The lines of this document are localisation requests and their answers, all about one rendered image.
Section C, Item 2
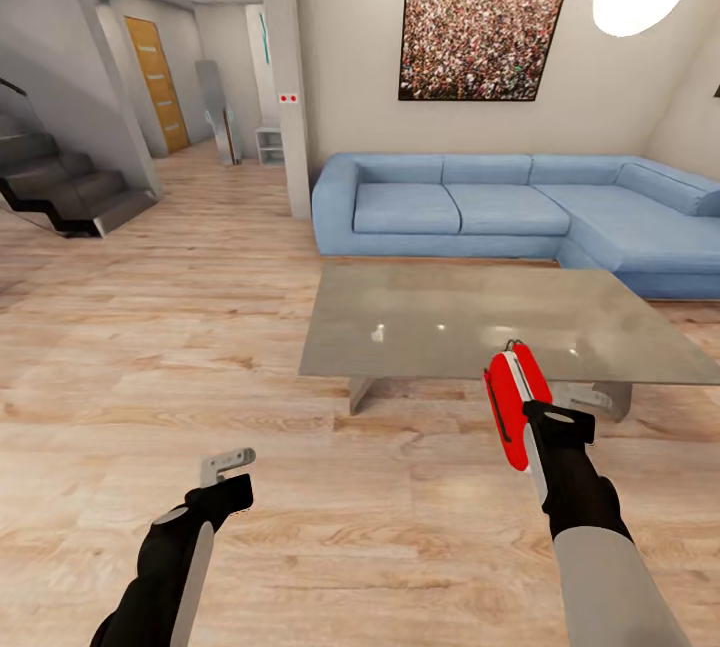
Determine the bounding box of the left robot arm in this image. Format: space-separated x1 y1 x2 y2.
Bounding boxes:
90 448 256 647

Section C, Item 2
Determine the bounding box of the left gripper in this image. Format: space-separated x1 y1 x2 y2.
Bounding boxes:
185 474 253 526

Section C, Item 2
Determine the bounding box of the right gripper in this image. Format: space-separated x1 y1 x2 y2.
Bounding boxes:
522 399 596 444

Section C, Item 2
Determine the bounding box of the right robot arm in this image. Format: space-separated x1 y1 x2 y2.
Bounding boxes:
522 382 694 647

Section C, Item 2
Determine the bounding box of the radio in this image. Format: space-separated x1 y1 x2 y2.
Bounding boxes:
484 339 554 473

